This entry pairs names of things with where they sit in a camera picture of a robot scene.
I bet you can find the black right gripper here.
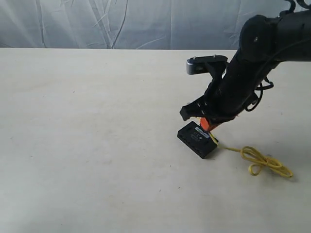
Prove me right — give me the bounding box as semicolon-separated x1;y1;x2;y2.
179;64;243;132

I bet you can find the black network switch box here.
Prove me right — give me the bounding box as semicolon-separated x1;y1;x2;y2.
177;121;217;159

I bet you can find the yellow ethernet cable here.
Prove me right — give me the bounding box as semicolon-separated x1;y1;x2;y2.
209;132;294;179

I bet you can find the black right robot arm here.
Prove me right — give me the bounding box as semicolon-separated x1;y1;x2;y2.
180;0;311;131

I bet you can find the grey wrinkled backdrop cloth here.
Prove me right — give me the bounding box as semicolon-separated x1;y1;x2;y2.
0;0;290;50

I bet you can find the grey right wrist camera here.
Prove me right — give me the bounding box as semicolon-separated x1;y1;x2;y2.
186;55;228;75

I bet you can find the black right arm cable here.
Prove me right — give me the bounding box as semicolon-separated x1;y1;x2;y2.
244;36;311;112

